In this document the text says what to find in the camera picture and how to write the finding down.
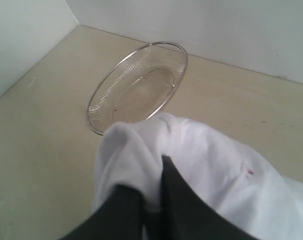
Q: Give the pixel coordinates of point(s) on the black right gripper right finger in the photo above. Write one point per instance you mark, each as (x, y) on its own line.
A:
(185, 216)

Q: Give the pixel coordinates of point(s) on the metal mesh basket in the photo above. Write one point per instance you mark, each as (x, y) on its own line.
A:
(138, 86)

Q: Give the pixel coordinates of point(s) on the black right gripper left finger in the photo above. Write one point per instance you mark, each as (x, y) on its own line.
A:
(119, 218)

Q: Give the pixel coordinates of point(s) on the white t-shirt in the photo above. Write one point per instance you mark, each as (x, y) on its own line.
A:
(232, 178)

